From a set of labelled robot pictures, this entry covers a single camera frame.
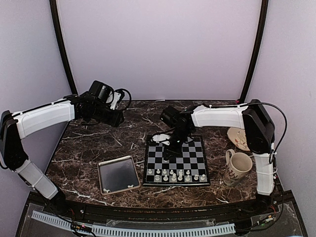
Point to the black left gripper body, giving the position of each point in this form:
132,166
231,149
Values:
99,114

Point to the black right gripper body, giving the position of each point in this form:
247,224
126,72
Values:
182,136

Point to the black grey chessboard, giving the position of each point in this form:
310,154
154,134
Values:
193,158

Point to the white king chess piece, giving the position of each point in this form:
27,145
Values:
180,177

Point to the metal tray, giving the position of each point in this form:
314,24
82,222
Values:
116,174

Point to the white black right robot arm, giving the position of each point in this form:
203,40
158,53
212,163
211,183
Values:
259,130

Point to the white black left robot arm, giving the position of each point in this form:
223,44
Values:
28,138

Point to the round wooden bird coaster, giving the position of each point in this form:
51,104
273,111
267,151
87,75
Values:
238,137

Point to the cream floral mug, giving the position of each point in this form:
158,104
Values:
237,166

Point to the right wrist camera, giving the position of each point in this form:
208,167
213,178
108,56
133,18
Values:
161,138

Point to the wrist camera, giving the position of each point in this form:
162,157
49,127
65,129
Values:
161,138
114,98

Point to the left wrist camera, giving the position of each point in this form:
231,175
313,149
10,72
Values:
114,98

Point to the black left frame post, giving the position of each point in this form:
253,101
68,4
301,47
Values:
61,46

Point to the black frame post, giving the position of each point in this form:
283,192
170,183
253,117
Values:
61,46
255,51

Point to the white slotted cable duct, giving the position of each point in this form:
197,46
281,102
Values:
135,229

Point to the black right frame post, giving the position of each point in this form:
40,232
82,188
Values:
255,51

